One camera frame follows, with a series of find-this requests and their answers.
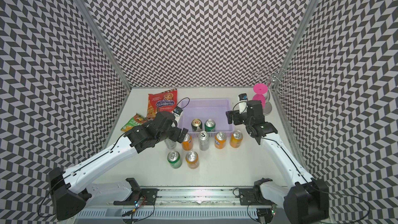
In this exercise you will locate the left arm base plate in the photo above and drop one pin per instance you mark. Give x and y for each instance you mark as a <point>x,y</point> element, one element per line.
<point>149,195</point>

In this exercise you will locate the red candy bag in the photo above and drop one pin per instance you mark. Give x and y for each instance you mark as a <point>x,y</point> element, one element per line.
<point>164,101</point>

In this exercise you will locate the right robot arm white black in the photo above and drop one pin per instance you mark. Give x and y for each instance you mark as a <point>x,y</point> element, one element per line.
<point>304,199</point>

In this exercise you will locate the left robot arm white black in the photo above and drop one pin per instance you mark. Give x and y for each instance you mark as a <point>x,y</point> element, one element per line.
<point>68,188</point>

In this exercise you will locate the orange Fanta can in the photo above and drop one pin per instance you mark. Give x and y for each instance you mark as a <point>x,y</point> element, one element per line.
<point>220,140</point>

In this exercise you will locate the lavender plastic basket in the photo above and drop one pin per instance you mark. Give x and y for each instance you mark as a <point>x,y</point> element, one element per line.
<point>205,109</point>

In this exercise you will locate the chrome glass holder stand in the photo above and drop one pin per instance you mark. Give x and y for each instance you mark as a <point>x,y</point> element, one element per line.
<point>276,82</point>

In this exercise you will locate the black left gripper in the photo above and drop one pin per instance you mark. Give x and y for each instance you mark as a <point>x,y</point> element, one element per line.
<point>175,137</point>

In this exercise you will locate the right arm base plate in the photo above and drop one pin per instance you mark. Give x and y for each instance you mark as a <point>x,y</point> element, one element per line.
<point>248,196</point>

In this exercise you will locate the green snack bag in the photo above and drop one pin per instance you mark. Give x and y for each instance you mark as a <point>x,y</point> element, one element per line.
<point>136,120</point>

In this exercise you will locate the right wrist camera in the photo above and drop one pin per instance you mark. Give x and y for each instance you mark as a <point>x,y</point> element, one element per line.
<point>242,101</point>

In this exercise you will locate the white Monster can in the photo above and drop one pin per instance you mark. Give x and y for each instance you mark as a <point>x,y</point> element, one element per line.
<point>204,140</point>
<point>170,144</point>

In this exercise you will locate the aluminium front rail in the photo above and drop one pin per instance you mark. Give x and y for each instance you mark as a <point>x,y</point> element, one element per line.
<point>106,194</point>

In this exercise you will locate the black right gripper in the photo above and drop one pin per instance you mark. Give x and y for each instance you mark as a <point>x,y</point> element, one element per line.
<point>236,115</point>

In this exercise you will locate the gold top green can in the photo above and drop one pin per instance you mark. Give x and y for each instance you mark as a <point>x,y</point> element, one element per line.
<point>197,125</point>

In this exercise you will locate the green soda can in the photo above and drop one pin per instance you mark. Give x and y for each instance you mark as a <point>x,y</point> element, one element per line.
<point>174,159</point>

